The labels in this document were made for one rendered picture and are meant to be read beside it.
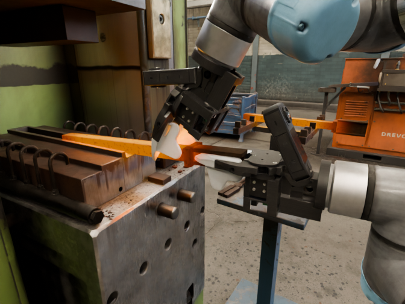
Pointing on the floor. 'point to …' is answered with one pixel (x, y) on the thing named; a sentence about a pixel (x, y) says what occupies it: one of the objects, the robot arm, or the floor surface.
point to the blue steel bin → (240, 101)
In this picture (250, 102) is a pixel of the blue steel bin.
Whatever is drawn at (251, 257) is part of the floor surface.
